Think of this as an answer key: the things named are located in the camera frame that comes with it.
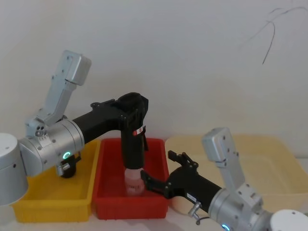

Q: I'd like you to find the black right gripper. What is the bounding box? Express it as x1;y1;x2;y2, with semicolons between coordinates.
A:
140;150;224;214

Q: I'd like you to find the yellow plastic bin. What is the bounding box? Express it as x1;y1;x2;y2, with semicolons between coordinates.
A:
11;139;102;217

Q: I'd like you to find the red plastic bin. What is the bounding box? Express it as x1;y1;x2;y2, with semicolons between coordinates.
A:
91;137;170;220

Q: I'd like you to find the cream plastic bin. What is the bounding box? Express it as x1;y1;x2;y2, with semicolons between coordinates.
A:
164;134;306;213

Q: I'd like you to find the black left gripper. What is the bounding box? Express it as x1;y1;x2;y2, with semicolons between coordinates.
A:
71;92;150;146

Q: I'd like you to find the clear plastic bottle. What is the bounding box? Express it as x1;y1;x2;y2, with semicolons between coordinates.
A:
124;167;146;196

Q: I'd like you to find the dark cable with silver plug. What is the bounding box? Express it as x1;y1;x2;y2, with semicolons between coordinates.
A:
188;201;210;226

